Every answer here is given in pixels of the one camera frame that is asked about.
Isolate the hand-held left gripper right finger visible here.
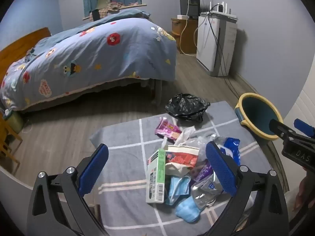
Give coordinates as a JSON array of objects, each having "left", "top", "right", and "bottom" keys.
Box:
[{"left": 203, "top": 141, "right": 289, "bottom": 236}]

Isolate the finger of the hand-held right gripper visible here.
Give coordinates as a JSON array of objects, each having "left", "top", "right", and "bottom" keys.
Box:
[
  {"left": 294, "top": 118, "right": 315, "bottom": 138},
  {"left": 269, "top": 119, "right": 296, "bottom": 140}
]

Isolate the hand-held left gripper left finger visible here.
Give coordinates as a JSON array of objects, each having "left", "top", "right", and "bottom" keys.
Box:
[{"left": 27, "top": 143, "right": 110, "bottom": 236}]

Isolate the teal bin with yellow rim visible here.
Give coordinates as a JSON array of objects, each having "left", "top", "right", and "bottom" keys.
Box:
[{"left": 234, "top": 93, "right": 283, "bottom": 141}]

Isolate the blue face mask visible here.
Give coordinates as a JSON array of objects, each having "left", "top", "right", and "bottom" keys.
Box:
[
  {"left": 175, "top": 196, "right": 201, "bottom": 222},
  {"left": 165, "top": 175, "right": 192, "bottom": 206}
]

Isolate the person's right hand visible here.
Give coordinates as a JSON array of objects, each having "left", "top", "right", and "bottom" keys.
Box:
[{"left": 294, "top": 171, "right": 315, "bottom": 212}]

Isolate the purple packet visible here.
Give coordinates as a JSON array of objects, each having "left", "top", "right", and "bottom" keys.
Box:
[{"left": 191, "top": 161, "right": 214, "bottom": 183}]

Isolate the white wardrobe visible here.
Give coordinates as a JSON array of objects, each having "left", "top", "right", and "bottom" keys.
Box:
[{"left": 283, "top": 88, "right": 315, "bottom": 138}]

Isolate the blue white plastic packet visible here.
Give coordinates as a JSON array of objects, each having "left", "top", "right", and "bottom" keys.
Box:
[{"left": 214, "top": 137, "right": 241, "bottom": 166}]

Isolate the crumpled clear plastic wrapper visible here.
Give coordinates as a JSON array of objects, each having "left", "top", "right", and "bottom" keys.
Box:
[{"left": 191, "top": 177, "right": 224, "bottom": 209}]

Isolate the clear plastic bag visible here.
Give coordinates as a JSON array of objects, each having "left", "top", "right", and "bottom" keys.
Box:
[{"left": 192, "top": 133, "right": 218, "bottom": 163}]

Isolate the red printed paper bag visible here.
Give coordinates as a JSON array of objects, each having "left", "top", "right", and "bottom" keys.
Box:
[{"left": 164, "top": 145, "right": 200, "bottom": 177}]

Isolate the grey checked floor mat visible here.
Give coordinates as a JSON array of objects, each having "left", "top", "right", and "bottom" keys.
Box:
[{"left": 89, "top": 100, "right": 273, "bottom": 236}]

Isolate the green white carton box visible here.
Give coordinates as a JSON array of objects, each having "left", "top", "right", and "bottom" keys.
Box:
[{"left": 146, "top": 148, "right": 166, "bottom": 204}]

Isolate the pink snack packet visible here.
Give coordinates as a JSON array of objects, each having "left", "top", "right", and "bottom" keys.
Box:
[{"left": 155, "top": 117, "right": 183, "bottom": 142}]

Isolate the black plastic bag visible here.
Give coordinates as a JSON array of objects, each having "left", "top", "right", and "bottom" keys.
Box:
[{"left": 165, "top": 93, "right": 211, "bottom": 123}]

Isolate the green storage box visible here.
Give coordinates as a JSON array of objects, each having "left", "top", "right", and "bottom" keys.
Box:
[{"left": 4, "top": 111, "right": 25, "bottom": 132}]

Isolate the wooden chair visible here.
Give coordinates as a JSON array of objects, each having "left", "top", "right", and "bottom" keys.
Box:
[{"left": 0, "top": 114, "right": 23, "bottom": 175}]

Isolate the white air purifier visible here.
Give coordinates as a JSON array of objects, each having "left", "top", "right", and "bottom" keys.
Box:
[{"left": 196, "top": 12, "right": 238, "bottom": 77}]

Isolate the bed with blue duvet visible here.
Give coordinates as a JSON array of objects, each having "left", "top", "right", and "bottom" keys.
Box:
[{"left": 0, "top": 8, "right": 178, "bottom": 111}]

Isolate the wooden cabinet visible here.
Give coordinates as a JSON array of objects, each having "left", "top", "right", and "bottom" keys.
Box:
[{"left": 171, "top": 17, "right": 199, "bottom": 54}]

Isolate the wooden bed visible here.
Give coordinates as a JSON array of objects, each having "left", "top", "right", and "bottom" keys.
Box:
[{"left": 0, "top": 27, "right": 164, "bottom": 115}]

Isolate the black monitor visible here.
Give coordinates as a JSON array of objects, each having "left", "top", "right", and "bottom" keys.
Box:
[{"left": 179, "top": 0, "right": 200, "bottom": 20}]

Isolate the plaid cloth pile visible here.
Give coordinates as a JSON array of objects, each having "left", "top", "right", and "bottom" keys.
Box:
[{"left": 98, "top": 1, "right": 131, "bottom": 18}]

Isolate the grey-green cushion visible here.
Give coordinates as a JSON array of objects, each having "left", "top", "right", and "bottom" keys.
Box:
[{"left": 96, "top": 0, "right": 114, "bottom": 9}]

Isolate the black cable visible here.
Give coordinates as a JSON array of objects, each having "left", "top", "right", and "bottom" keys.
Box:
[{"left": 194, "top": 11, "right": 243, "bottom": 99}]

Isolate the white cable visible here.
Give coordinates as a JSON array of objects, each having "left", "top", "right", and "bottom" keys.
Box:
[{"left": 179, "top": 0, "right": 197, "bottom": 56}]

